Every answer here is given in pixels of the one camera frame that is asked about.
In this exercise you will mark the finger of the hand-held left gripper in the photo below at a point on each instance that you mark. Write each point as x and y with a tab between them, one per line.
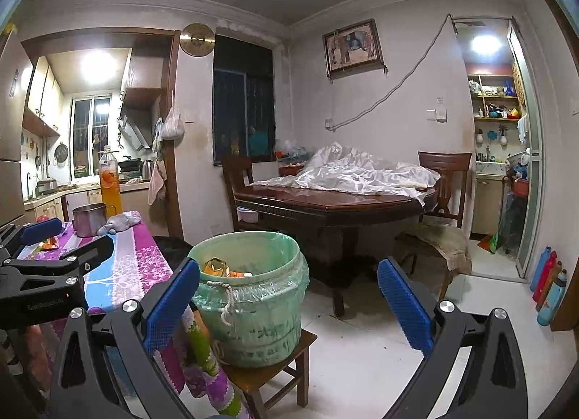
40	229
90	254

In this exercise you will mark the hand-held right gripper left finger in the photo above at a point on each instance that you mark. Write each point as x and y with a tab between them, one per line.
169	306

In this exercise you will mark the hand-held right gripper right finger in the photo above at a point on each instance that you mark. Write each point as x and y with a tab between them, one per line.
405	306

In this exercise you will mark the crushed orange print paper cup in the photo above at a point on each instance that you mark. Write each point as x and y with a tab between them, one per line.
49	245

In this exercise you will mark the yellow snack packet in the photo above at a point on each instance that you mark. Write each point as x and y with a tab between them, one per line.
216	266

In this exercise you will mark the bin with green liner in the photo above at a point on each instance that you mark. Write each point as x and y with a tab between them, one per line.
253	324

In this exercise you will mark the metal pot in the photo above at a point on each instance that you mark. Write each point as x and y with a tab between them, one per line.
88	222

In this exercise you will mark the purple floral tablecloth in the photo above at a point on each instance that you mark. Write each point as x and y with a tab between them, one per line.
131	265

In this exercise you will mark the electric cooker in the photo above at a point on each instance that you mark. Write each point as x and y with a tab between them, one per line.
46	187

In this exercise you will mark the grey stuffed toy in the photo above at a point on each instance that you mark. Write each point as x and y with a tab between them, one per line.
122	221

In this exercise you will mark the lower kitchen cabinets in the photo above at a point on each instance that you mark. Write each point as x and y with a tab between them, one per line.
81	202

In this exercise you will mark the kitchen cabinets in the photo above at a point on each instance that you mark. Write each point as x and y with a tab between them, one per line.
81	202
40	93

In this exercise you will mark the orange juice bottle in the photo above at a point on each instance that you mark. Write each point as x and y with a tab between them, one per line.
110	188

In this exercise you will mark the burlap seat cushion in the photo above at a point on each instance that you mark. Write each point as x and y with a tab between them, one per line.
438	242

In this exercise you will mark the hanging strainer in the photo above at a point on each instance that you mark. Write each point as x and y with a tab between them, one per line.
61	153

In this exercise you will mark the pink hanging towel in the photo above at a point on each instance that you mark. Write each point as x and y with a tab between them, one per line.
156	186

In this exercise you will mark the steel kettle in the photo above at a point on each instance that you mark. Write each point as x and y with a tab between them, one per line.
147	170

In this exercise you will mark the silver refrigerator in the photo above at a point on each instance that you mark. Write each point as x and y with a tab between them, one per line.
11	129

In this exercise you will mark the kitchen window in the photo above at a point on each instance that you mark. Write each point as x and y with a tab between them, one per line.
90	134

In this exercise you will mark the light blue basin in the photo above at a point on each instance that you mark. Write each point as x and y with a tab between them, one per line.
247	215

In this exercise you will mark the wooden stool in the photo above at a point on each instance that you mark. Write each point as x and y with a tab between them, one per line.
271	373

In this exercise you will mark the dark wooden table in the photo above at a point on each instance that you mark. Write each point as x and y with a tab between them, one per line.
325	211

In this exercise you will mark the range hood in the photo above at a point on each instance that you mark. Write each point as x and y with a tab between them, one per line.
135	132

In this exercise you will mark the upper kitchen cabinets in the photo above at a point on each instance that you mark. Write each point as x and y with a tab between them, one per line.
40	93

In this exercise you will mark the wooden chair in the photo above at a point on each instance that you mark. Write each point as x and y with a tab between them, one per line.
237	174
445	174

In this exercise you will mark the white plastic sheet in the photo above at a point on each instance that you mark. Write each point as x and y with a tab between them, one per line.
353	174

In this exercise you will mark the red plastic bottle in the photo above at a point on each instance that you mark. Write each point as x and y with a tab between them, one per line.
548	274

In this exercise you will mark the light blue plastic bottle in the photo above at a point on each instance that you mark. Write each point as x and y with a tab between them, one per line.
552	303

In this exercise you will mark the brown plastic bottle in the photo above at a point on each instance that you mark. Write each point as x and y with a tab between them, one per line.
554	285

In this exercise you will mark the hanging clear plastic bag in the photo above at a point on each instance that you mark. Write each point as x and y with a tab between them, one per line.
173	127

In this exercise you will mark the kitchen ceiling light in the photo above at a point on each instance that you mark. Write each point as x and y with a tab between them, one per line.
99	66

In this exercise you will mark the glass sliding door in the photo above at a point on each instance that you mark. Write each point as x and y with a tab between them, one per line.
533	174

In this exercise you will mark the clutter pile by window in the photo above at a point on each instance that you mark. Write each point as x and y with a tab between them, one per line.
291	152

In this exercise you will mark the dark window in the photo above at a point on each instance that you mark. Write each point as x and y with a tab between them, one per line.
244	98

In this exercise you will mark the bathroom ceiling light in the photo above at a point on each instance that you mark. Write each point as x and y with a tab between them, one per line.
486	43

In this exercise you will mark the wall light switch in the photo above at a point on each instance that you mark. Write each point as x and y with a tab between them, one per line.
436	115

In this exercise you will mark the wall shelf with bottles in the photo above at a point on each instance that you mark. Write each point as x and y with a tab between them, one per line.
495	102

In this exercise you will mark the brass wall clock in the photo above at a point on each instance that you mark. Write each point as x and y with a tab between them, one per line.
197	40

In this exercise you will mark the framed wall picture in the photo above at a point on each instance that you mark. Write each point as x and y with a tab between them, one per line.
353	48

